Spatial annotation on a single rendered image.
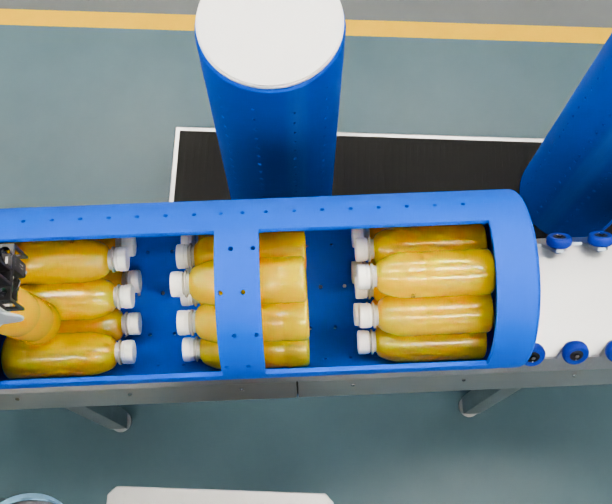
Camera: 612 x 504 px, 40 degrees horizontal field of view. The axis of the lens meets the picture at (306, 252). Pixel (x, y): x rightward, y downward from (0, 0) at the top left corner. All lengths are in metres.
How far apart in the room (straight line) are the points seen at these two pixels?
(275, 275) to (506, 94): 1.67
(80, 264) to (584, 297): 0.88
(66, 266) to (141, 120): 1.42
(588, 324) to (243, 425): 1.15
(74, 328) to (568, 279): 0.87
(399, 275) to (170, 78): 1.66
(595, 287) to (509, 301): 0.38
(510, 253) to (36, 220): 0.70
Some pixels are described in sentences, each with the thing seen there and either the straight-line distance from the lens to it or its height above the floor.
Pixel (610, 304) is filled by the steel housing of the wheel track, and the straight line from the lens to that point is 1.59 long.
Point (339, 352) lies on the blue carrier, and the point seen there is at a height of 0.99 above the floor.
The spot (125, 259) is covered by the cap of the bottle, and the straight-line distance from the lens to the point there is 1.33.
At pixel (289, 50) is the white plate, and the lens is 1.57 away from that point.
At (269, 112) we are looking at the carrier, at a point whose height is 0.94.
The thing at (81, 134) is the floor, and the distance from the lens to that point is 2.73.
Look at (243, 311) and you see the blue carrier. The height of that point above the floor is 1.22.
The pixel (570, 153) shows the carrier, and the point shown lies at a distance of 2.08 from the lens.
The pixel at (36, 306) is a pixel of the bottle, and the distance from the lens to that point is 1.25.
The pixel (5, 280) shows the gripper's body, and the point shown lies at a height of 1.44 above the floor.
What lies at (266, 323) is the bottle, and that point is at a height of 1.14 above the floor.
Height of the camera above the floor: 2.37
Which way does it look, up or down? 72 degrees down
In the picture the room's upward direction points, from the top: 1 degrees clockwise
